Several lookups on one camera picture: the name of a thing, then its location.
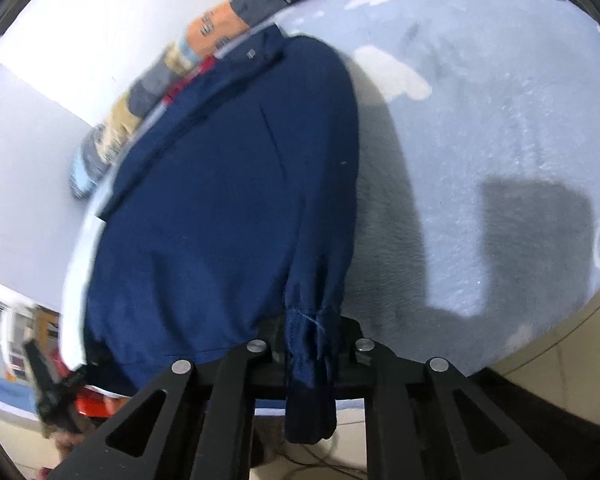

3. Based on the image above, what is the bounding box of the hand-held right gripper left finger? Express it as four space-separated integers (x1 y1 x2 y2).
45 339 276 480

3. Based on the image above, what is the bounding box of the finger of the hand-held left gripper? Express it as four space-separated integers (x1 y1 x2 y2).
23 338 61 403

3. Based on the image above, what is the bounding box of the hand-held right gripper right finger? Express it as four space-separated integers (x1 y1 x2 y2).
337 317 568 480

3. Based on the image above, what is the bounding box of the navy blue work jacket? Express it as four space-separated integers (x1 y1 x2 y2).
82 25 361 446

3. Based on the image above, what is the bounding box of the white shelf unit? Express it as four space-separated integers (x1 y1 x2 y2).
0 304 62 378

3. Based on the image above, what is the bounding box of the red object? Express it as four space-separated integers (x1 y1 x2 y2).
75 384 133 420

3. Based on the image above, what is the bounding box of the patchwork quilt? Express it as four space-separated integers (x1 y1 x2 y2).
69 0 396 201

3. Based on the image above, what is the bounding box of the thin cable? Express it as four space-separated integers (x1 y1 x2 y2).
277 437 373 480

